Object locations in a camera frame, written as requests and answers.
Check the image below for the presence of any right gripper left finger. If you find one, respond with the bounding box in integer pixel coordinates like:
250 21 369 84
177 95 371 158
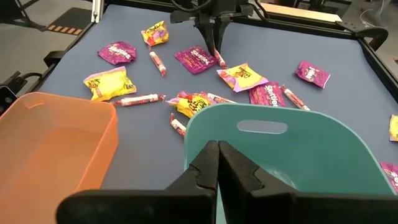
55 140 220 224

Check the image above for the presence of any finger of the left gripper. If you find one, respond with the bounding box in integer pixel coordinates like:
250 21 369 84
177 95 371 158
215 16 233 54
195 14 216 55

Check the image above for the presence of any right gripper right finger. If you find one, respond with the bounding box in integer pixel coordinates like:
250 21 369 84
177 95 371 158
218 141 398 224

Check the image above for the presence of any yellow Sour Patch Kids bag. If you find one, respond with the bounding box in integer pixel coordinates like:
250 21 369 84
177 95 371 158
389 114 398 142
165 90 217 119
216 62 269 93
83 65 137 102
141 20 170 47

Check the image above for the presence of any blue table mat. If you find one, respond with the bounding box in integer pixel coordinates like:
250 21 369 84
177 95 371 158
39 3 398 190

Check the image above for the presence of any teal plastic bin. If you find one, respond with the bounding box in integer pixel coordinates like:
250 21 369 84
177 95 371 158
183 102 396 224

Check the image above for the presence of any hazard-striped black floor mat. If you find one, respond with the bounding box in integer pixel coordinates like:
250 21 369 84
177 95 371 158
46 7 93 35

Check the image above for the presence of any orange translucent plastic bin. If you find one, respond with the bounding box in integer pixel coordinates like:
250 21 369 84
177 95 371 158
0 91 119 224

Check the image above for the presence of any silver aluminium post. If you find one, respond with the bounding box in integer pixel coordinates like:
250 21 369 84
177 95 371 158
91 0 104 24

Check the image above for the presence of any black curved corner bracket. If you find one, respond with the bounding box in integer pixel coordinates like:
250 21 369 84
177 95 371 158
335 20 389 52

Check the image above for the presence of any black table frame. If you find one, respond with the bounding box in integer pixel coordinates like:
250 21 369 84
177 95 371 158
29 0 398 103

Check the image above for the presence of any black table-edge camera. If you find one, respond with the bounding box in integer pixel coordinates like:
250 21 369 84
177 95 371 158
0 70 43 116

